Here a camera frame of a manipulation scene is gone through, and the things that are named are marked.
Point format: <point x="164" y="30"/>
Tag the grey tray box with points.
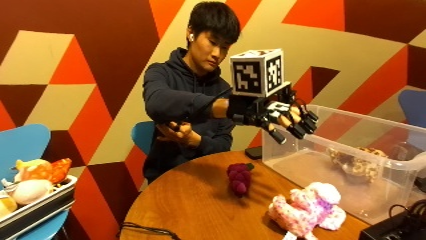
<point x="40" y="208"/>

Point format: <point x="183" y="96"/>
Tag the black phone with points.
<point x="253" y="152"/>

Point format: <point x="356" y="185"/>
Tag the the person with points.
<point x="177" y="90"/>

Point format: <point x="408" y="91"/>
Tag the orange soft toy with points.
<point x="44" y="170"/>

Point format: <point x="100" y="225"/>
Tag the blue chair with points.
<point x="143" y="135"/>
<point x="22" y="143"/>
<point x="414" y="106"/>

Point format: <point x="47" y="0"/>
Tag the yellow soft toy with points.
<point x="6" y="205"/>

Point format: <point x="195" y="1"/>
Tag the pink white soft toy dog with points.
<point x="306" y="206"/>

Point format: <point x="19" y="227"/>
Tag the clear plastic storage bin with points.
<point x="310" y="166"/>

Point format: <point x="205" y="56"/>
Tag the white round soft toy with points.
<point x="31" y="191"/>

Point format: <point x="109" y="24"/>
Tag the black device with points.
<point x="394" y="225"/>

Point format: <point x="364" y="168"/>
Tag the leopard spotted soft toy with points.
<point x="360" y="163"/>

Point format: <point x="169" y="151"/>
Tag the white earbud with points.
<point x="192" y="36"/>

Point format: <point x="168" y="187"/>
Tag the white cube with black markers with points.
<point x="253" y="73"/>

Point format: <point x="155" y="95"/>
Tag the purple grape soft toy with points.
<point x="240" y="180"/>

